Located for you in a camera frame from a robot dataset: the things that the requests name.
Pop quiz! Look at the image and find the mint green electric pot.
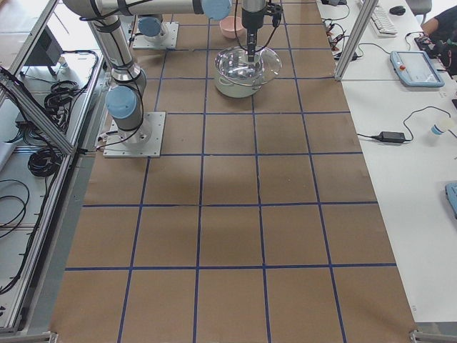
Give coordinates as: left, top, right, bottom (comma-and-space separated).
214, 46, 263, 99

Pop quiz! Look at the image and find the aluminium frame post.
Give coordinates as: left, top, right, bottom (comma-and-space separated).
334, 0, 378, 81

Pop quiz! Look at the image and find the black power adapter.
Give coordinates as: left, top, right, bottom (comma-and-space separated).
371, 131, 407, 144

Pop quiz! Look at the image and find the paper cup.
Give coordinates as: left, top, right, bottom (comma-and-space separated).
431, 117, 456, 136

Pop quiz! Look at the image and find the black computer mouse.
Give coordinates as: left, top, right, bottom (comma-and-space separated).
389, 6, 406, 16

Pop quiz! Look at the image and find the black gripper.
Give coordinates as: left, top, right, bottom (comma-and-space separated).
241, 0, 282, 61

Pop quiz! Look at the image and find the glass pot lid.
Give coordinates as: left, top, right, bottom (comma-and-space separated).
251, 48, 282, 86

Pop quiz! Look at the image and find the pink bowl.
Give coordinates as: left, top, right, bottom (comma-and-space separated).
219, 16, 246, 39

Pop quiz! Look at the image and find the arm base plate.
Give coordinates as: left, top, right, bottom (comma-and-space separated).
103, 112, 166, 158
133, 21, 179, 50

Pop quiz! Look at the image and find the white keyboard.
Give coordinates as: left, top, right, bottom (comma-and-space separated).
370, 5, 398, 38

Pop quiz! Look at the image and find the teach pendant tablet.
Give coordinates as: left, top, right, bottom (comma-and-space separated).
389, 51, 444, 88

